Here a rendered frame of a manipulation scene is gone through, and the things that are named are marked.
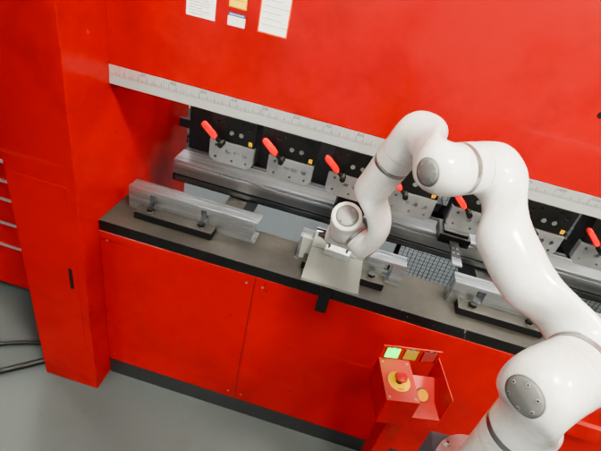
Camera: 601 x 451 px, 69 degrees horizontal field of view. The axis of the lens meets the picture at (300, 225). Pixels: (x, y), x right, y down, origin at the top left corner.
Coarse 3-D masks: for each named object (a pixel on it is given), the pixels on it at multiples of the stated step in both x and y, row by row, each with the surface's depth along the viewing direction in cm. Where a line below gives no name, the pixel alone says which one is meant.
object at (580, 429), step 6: (576, 426) 158; (582, 426) 157; (588, 426) 157; (594, 426) 158; (570, 432) 160; (576, 432) 159; (582, 432) 159; (588, 432) 158; (594, 432) 158; (600, 432) 157; (582, 438) 160; (588, 438) 160; (594, 438) 159
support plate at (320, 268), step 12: (324, 240) 152; (312, 252) 145; (312, 264) 140; (324, 264) 141; (336, 264) 142; (348, 264) 144; (360, 264) 145; (312, 276) 135; (324, 276) 137; (336, 276) 138; (348, 276) 139; (336, 288) 133; (348, 288) 134
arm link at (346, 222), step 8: (336, 208) 117; (344, 208) 117; (352, 208) 117; (336, 216) 116; (344, 216) 116; (352, 216) 116; (360, 216) 116; (336, 224) 116; (344, 224) 115; (352, 224) 115; (360, 224) 117; (336, 232) 119; (344, 232) 116; (352, 232) 117; (336, 240) 126; (344, 240) 120
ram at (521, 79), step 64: (128, 0) 125; (256, 0) 118; (320, 0) 114; (384, 0) 111; (448, 0) 108; (512, 0) 106; (576, 0) 103; (128, 64) 135; (192, 64) 131; (256, 64) 127; (320, 64) 123; (384, 64) 120; (448, 64) 116; (512, 64) 113; (576, 64) 110; (384, 128) 129; (448, 128) 125; (512, 128) 121; (576, 128) 118
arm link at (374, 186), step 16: (368, 176) 104; (384, 176) 101; (368, 192) 106; (384, 192) 105; (368, 208) 109; (384, 208) 111; (368, 224) 110; (384, 224) 112; (352, 240) 118; (368, 240) 113; (384, 240) 115; (368, 256) 119
